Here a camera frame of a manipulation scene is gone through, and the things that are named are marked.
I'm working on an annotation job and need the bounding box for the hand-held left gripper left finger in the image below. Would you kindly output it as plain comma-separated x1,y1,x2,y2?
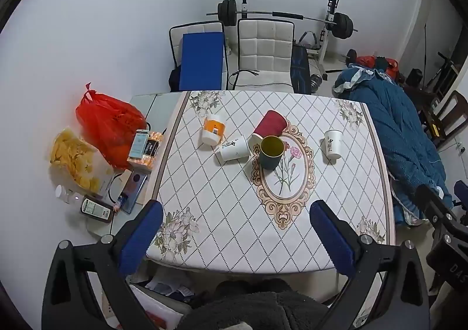
41,200,165,330

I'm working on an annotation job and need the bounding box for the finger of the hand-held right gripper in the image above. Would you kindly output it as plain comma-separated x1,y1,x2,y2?
416,184,457,228
452,180,468,213

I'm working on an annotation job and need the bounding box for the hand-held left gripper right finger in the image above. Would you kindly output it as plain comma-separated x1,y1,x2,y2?
309,200,431,330

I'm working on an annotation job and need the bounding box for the dark green cup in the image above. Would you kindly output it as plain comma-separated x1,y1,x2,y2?
259,135,285,171

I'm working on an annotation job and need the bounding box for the white paper cup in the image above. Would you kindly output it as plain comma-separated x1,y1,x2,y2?
219,135,251,162
324,129,344,160

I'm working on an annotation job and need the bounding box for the orange and white cup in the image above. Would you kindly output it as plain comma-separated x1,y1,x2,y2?
201,114,226,146

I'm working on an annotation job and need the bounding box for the red paper cup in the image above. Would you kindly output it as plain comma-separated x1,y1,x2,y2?
248,110,288,147

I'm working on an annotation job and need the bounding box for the blue smartphone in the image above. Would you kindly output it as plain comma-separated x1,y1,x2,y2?
120,171,149,214

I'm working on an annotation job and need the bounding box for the brown bottle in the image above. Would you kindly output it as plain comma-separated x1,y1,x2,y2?
80,197,115,223

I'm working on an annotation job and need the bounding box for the red and white box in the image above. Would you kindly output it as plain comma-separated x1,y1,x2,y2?
126,284,187,330

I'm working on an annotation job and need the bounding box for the dark wooden chair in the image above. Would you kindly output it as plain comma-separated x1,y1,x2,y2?
424,90,468,140

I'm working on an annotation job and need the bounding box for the floral quilted tablecloth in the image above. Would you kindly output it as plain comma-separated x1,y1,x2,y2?
146,90,397,276

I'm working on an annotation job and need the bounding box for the blue blanket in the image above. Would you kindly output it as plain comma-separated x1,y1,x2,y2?
332,63,453,225

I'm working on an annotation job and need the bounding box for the small clear bottle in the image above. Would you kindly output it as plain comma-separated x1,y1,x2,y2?
55,185,80,206

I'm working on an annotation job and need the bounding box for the dark and orange snack packet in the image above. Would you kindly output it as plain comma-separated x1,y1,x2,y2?
141,131,164,170

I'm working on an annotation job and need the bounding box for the teal small box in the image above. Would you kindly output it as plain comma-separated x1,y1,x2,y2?
128,130,150,161

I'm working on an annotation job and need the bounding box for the bag of potato chips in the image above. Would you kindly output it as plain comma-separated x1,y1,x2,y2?
50,128,115,194

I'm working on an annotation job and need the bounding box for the person's dark fleece clothing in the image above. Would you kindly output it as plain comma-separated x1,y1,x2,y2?
175,278,339,330

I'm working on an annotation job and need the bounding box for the red plastic bag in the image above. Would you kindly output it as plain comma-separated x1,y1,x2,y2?
75,83,149,170

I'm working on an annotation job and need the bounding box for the black and blue bag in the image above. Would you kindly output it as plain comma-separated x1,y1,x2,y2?
290,44,312,95

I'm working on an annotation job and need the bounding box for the blue cushion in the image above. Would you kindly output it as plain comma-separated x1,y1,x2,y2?
179,32,225,91

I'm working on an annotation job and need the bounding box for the white padded chair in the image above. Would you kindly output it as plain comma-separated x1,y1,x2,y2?
227,18,295,92
169,21,228,92

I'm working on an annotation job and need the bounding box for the white weight bench rack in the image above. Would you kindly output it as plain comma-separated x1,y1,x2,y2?
305,0,341,76

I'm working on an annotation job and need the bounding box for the black barbell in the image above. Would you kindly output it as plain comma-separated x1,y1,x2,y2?
206,0,355,41

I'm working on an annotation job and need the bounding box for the black cable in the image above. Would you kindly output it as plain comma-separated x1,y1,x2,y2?
228,68,261,89

